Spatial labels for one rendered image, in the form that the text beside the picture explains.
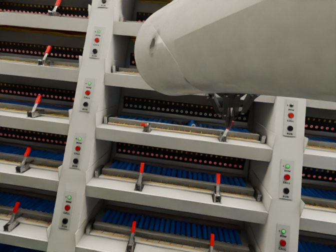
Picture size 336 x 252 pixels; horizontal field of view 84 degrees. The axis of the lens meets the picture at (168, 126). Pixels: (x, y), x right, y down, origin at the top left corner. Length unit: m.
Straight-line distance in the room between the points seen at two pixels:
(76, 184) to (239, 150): 0.56
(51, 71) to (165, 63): 0.69
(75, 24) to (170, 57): 0.73
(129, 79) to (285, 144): 0.57
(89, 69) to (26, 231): 0.61
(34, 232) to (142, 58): 0.77
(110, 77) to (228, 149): 0.49
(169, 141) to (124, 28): 0.46
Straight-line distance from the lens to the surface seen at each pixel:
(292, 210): 0.75
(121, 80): 0.72
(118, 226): 0.79
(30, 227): 0.91
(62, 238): 0.81
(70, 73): 0.80
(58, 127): 0.78
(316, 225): 0.81
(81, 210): 0.75
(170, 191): 0.69
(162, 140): 0.64
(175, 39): 0.17
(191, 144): 0.64
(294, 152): 0.73
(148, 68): 0.22
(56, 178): 0.79
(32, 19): 0.99
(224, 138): 0.69
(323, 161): 0.79
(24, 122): 0.86
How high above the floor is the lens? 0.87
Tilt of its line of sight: 6 degrees up
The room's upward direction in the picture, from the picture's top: 7 degrees clockwise
